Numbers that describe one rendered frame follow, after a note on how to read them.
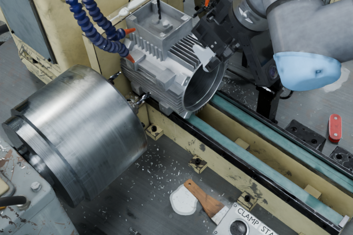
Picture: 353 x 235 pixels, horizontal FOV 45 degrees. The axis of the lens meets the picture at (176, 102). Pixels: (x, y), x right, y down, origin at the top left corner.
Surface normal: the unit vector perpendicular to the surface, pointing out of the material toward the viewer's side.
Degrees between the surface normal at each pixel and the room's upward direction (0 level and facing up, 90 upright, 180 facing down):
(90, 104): 21
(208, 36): 90
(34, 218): 90
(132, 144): 77
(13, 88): 0
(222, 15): 90
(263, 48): 57
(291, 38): 39
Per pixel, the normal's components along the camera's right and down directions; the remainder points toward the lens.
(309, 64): -0.32, -0.17
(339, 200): -0.68, 0.59
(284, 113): -0.05, -0.63
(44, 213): 0.73, 0.50
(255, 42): 0.60, 0.07
